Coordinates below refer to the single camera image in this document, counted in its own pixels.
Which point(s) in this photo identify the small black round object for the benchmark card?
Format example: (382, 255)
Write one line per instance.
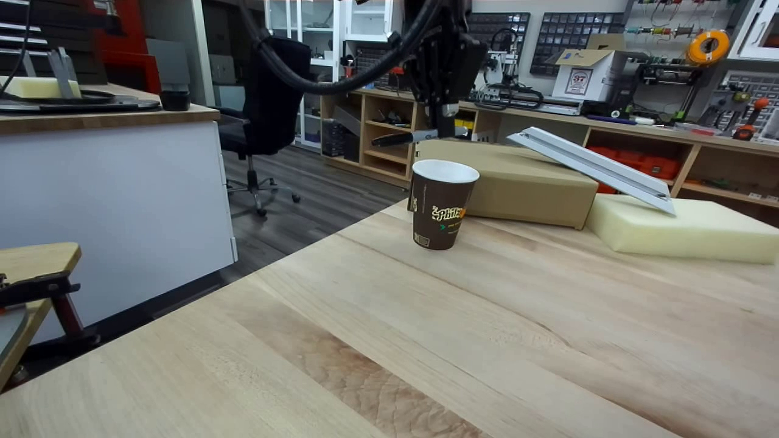
(174, 98)

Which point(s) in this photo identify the yellow foam pad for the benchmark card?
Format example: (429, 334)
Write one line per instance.
(38, 85)

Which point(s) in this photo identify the black machine on workbench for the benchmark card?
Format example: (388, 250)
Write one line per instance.
(642, 85)

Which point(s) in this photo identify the pale yellow foam block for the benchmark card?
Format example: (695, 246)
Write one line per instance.
(690, 231)

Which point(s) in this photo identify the open wooden shelf unit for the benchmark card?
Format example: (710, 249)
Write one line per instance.
(385, 130)

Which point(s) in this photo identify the black swivel chair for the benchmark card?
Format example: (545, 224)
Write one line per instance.
(271, 98)

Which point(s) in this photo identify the white side desk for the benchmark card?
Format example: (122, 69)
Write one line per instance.
(122, 219)

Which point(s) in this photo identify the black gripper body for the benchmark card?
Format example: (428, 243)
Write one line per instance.
(446, 73)

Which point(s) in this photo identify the orange tape roll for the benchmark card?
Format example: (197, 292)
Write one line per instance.
(710, 47)

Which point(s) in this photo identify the small wooden stool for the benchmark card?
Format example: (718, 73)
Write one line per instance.
(38, 281)

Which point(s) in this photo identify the white glass door cabinet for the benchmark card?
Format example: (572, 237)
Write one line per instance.
(326, 50)

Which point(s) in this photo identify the black bag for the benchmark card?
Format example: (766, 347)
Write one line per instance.
(340, 140)

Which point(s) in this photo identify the red tool cabinet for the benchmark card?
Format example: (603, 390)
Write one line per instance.
(122, 44)

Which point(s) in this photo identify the aluminium extrusion rail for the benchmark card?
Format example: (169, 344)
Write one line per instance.
(601, 165)

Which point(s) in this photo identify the dark pegboard bin rack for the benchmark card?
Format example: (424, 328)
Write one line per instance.
(574, 31)

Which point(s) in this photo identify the long wooden workbench shelf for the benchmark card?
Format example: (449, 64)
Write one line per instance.
(715, 159)

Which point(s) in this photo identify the white cardboard box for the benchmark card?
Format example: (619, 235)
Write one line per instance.
(585, 76)

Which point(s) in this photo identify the brown paper coffee cup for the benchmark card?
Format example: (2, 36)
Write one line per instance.
(440, 208)

